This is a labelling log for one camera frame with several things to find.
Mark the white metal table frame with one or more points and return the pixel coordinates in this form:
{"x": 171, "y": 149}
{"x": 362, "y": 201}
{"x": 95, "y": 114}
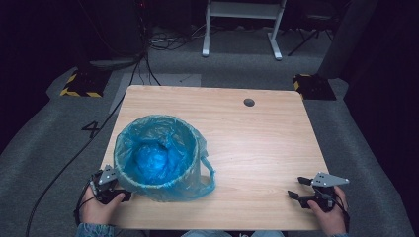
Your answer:
{"x": 242, "y": 10}

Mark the person's left hand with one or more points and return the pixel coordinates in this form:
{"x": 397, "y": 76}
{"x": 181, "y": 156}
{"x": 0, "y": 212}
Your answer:
{"x": 97, "y": 212}

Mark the round trash can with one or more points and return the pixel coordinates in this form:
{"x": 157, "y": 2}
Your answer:
{"x": 171, "y": 187}

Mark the grey stand column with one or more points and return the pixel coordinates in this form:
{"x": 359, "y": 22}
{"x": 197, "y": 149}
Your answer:
{"x": 346, "y": 39}

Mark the person's right hand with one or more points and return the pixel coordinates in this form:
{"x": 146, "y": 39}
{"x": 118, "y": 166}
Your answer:
{"x": 332, "y": 220}

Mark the black tripod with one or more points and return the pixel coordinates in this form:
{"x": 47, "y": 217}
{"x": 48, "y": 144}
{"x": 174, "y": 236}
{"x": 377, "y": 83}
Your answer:
{"x": 311, "y": 34}

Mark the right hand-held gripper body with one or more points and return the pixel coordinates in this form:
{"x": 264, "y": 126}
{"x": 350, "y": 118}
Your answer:
{"x": 326, "y": 180}

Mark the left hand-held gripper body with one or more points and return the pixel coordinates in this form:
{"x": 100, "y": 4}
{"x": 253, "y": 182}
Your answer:
{"x": 107, "y": 177}

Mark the yellow-black striped stand base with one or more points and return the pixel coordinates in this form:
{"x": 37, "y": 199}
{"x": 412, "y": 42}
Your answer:
{"x": 314, "y": 87}
{"x": 84, "y": 84}

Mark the bin with blue bag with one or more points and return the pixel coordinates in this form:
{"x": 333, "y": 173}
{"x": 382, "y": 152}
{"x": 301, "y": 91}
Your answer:
{"x": 154, "y": 161}

